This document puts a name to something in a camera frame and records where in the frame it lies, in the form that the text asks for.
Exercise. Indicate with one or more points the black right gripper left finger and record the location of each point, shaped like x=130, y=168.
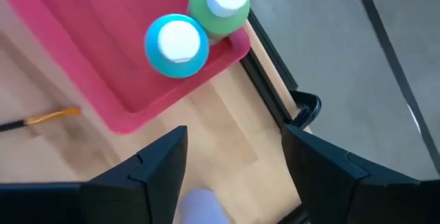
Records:
x=120, y=200

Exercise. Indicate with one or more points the pink plastic bin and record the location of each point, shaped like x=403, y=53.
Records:
x=103, y=45

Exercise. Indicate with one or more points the green paint bottle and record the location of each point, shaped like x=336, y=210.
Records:
x=223, y=26

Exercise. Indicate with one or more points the blue paint bottle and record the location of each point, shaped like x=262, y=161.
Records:
x=178, y=71

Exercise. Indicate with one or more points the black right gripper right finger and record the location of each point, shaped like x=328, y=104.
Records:
x=361, y=200

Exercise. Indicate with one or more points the large gold-ferrule paintbrush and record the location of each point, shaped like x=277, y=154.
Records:
x=48, y=116

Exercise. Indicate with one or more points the lavender cup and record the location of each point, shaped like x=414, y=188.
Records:
x=203, y=208

